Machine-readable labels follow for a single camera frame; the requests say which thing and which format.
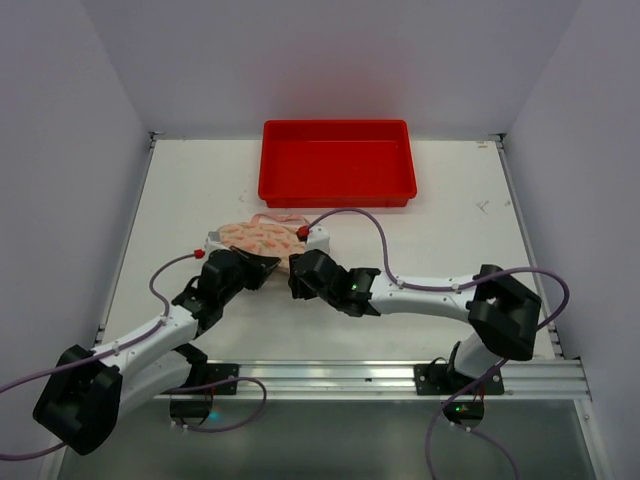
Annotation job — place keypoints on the aluminium mounting rail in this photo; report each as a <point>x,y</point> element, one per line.
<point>404,380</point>

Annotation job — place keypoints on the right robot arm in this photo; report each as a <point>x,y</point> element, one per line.
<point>502,311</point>

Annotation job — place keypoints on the floral mesh laundry bag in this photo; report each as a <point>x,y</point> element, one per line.
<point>264,234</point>

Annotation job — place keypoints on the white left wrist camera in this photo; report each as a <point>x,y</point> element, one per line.
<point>212,243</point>

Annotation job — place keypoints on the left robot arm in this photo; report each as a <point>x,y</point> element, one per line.
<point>91,390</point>

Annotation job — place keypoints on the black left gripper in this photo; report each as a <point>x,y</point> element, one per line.
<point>248,267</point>

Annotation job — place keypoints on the red plastic tray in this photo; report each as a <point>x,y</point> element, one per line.
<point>336,163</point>

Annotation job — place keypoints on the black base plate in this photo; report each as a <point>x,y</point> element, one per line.
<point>222,375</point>
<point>437,377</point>

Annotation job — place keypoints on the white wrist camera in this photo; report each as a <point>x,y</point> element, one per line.
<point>314,238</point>
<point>212,243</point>

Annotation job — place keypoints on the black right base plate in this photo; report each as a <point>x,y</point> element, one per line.
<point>437,377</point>

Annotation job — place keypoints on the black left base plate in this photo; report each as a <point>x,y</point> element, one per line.
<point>222,375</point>

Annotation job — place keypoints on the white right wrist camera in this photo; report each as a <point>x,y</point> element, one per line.
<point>314,238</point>

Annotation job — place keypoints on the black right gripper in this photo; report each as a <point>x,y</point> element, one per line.
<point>304,275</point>

